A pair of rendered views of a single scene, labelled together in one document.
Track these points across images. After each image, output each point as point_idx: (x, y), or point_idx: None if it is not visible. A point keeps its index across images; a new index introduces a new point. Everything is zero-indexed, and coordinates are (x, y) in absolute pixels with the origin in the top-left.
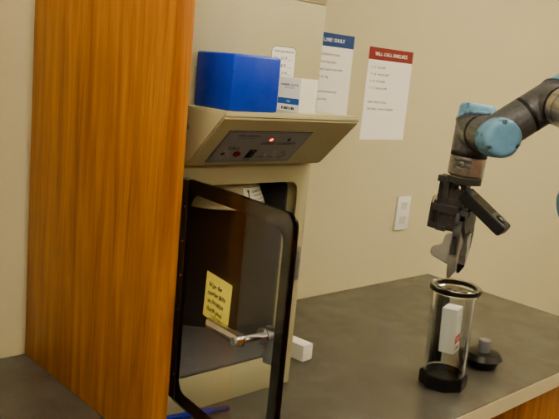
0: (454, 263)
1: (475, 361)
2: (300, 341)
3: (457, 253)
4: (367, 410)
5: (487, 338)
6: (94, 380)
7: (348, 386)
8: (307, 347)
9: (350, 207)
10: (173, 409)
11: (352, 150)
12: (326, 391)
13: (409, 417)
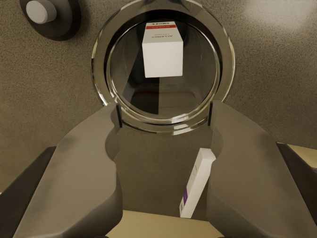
0: (247, 118)
1: (80, 11)
2: (205, 166)
3: (252, 144)
4: (288, 63)
5: (28, 10)
6: None
7: (239, 100)
8: (210, 157)
9: None
10: None
11: None
12: (262, 109)
13: (286, 17)
